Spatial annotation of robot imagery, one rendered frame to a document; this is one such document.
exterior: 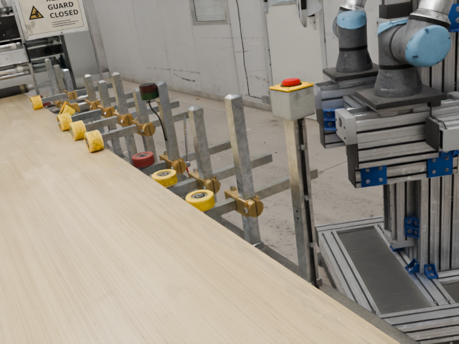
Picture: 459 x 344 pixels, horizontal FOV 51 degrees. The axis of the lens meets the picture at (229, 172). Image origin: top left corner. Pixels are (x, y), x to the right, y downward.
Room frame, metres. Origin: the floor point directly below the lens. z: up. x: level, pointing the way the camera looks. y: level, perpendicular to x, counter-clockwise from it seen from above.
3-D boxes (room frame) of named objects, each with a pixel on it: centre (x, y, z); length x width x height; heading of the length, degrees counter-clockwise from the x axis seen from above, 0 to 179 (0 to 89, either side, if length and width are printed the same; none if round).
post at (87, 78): (2.60, 0.67, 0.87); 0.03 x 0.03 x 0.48; 28
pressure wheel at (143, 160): (1.70, 0.31, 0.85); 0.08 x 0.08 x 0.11
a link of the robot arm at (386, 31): (1.55, -0.59, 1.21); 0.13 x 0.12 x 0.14; 7
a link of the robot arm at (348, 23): (2.06, -0.59, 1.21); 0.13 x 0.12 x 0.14; 173
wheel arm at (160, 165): (1.80, 0.13, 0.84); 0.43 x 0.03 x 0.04; 118
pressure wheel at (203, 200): (1.25, 0.09, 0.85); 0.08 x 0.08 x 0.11
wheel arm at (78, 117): (2.43, 0.54, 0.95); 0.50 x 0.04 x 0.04; 118
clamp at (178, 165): (1.74, 0.21, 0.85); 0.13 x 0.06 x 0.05; 28
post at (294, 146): (1.04, -0.16, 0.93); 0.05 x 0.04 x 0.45; 28
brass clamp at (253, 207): (1.30, -0.03, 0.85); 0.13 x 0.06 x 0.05; 28
